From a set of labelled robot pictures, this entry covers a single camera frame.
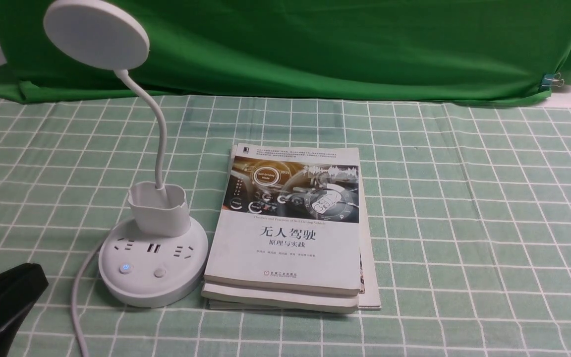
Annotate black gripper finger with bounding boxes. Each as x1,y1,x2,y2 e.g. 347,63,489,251
0,263,49,357

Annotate white lamp power cable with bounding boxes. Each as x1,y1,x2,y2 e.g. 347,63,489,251
71,238,105,357

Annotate white desk lamp with sockets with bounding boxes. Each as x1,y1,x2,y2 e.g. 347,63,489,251
43,0,209,308

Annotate top white self-driving book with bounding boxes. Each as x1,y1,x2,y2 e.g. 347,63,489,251
203,143,362,297

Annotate bottom thin white book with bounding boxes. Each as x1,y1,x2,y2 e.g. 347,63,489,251
208,193,381,311

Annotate middle white book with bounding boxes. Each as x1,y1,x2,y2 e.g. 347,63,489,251
201,149,364,314

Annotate blue binder clip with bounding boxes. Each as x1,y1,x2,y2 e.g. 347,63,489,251
539,72,565,91

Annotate green backdrop cloth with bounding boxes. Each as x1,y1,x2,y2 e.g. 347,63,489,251
0,0,571,108

